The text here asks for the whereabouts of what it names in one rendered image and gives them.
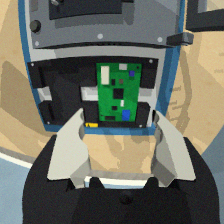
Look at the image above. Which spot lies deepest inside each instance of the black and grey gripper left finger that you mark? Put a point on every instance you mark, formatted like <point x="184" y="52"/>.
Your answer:
<point x="61" y="166"/>

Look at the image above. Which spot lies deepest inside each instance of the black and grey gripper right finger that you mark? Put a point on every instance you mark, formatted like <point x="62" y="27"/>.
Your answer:
<point x="177" y="164"/>

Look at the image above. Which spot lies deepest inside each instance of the green circuit board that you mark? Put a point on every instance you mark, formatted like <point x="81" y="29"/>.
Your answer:
<point x="118" y="89"/>

